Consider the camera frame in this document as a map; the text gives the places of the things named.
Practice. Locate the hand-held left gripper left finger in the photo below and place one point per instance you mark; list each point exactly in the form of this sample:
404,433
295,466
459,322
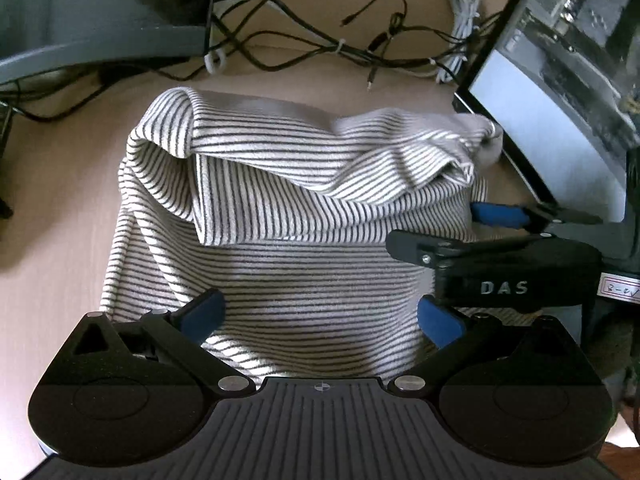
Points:
205,316

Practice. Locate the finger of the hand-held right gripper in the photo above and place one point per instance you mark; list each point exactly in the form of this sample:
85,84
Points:
495,214
410,247

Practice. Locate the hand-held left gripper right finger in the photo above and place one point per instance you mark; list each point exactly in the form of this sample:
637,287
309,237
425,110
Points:
440,327

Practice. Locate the striped shirt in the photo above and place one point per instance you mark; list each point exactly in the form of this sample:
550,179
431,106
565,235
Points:
300,260

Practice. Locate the glass-sided computer case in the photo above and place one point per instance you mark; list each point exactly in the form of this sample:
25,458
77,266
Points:
550,110

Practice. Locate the curved dark monitor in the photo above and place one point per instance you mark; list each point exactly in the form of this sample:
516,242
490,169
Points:
100,5

